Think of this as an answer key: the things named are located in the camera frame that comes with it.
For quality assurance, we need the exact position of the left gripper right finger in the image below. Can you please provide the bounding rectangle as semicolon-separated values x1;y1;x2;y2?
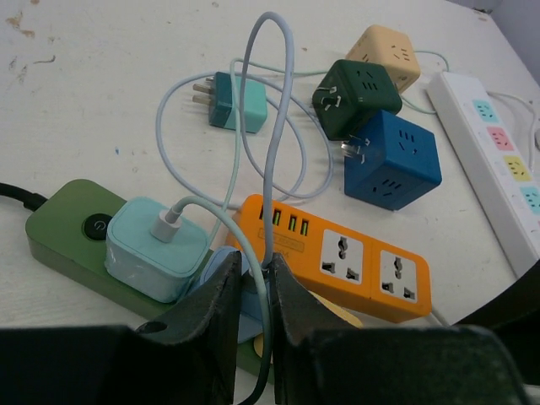
269;254;530;404

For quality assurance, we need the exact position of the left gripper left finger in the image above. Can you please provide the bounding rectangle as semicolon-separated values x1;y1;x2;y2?
1;251;242;404

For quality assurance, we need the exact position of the light blue plug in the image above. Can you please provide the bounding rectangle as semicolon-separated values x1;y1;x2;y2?
190;246;262;343

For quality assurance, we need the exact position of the orange power strip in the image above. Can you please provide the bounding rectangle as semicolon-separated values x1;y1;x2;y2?
225;193;434;324

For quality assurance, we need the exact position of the green power strip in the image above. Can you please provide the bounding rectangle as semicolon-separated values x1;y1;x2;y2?
24;179;279;385

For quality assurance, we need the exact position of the blue cube plug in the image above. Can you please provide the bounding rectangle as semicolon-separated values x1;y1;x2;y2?
342;111;442;211

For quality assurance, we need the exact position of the teal cube plug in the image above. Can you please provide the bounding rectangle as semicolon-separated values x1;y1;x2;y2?
192;71;269;135

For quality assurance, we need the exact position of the dark green dragon charger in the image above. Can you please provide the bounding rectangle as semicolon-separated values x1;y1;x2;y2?
311;59;402;141

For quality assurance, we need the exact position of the white power strip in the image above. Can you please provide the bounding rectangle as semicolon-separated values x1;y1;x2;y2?
427;72;539;278

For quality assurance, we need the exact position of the wooden beige cube plug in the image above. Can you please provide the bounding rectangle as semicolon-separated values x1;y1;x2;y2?
345;24;421;95

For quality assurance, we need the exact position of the white thin usb cable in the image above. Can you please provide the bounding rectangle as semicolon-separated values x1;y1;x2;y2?
155;11;338;275

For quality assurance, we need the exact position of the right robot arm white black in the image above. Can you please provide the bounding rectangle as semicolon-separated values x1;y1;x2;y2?
454;261;539;332

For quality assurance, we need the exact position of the light cyan plug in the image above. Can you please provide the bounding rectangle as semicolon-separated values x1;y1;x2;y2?
105;197;209;303

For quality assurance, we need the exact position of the mint green thin cable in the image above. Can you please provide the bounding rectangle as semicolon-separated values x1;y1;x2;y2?
168;50;451;405

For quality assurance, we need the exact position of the white bundled power cord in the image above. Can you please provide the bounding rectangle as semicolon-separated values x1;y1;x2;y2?
425;310;452;328

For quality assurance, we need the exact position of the black bundled power cord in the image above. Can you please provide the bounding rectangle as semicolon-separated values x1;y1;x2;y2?
0;181;50;212

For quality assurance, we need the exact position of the white strip cord with plug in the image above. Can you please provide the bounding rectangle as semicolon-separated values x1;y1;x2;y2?
484;90;540;170

